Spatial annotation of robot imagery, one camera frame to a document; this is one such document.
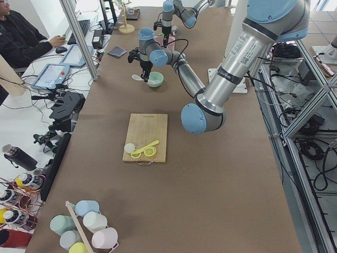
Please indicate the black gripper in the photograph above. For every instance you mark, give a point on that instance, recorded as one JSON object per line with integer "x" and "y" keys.
{"x": 166, "y": 30}
{"x": 144, "y": 65}

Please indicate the white ceramic spoon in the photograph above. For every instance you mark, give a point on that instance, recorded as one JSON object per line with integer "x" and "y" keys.
{"x": 138, "y": 78}

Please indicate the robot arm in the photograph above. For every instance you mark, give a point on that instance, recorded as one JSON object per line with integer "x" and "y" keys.
{"x": 265, "y": 22}
{"x": 187, "y": 16}

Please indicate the pink bowl with ice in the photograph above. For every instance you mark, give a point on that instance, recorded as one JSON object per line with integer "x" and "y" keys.
{"x": 171, "y": 44}

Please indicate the mint green bowl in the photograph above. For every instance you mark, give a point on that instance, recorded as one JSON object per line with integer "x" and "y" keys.
{"x": 155, "y": 79}

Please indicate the yellow plastic spoon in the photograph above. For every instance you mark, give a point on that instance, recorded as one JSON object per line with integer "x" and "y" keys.
{"x": 143, "y": 148}

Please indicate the grey folded cloth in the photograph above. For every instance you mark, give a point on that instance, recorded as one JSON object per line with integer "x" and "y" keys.
{"x": 117, "y": 52}

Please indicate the wooden mug tree stand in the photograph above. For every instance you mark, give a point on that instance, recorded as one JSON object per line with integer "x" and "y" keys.
{"x": 125, "y": 28}

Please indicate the dark tray with cups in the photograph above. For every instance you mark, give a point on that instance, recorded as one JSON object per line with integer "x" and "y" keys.
{"x": 132, "y": 14}

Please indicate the wooden cutting board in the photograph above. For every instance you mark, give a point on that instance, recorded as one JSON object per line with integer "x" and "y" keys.
{"x": 143, "y": 129}

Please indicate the white round lid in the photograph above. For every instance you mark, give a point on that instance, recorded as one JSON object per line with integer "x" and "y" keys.
{"x": 129, "y": 148}

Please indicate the teach pendant tablet far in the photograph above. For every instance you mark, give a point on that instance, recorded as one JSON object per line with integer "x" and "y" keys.
{"x": 73, "y": 57}

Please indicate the teach pendant tablet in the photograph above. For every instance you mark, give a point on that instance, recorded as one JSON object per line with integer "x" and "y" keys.
{"x": 51, "y": 76}
{"x": 73, "y": 57}

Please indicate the lemon slice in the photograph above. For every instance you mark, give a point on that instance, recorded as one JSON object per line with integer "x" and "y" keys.
{"x": 150, "y": 151}

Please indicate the black computer mouse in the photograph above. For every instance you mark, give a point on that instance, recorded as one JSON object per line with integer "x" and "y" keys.
{"x": 60, "y": 50}

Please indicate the teach pendant tablet near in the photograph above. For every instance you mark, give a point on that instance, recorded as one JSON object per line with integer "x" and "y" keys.
{"x": 51, "y": 76}

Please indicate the person in black jacket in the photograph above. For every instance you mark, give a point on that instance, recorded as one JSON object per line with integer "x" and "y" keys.
{"x": 21, "y": 42}

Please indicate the black monitor bar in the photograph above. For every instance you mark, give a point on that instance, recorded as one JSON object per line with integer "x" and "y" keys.
{"x": 52, "y": 172}

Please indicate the blue cup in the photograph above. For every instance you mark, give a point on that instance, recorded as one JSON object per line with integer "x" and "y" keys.
{"x": 85, "y": 206}

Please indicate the black water bottle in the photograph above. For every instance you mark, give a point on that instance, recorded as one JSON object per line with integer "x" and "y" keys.
{"x": 19, "y": 158}

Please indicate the white cup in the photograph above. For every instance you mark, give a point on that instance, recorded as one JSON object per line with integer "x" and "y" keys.
{"x": 94, "y": 221}

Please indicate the yellow sauce bottle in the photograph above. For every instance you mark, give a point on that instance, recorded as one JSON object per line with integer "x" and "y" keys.
{"x": 31, "y": 181}

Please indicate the pink cup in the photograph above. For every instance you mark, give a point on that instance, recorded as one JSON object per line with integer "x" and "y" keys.
{"x": 105, "y": 239}

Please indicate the green cup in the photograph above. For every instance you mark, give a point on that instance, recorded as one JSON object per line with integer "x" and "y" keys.
{"x": 61, "y": 224}

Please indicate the grey-blue cup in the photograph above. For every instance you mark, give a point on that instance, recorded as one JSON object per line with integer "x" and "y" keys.
{"x": 69, "y": 238}

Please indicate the yellow cup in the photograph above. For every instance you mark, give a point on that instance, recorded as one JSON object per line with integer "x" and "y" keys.
{"x": 78, "y": 247}

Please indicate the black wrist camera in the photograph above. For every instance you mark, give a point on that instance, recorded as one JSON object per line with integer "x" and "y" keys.
{"x": 134, "y": 55}

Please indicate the aluminium frame post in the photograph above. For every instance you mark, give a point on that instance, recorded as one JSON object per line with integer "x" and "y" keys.
{"x": 69, "y": 12}

